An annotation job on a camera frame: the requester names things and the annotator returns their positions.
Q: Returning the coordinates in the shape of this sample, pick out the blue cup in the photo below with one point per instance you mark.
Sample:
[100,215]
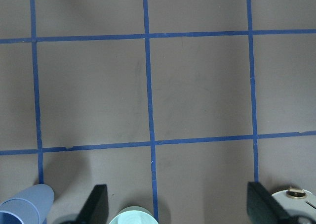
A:
[40,197]
[18,211]

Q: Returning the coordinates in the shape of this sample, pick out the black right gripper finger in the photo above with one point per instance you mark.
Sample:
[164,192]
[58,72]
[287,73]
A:
[262,208]

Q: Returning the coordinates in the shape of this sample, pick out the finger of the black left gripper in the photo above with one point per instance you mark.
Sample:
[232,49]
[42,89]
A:
[96,207]

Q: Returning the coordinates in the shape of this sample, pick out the green bowl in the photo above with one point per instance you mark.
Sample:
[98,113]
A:
[134,215]

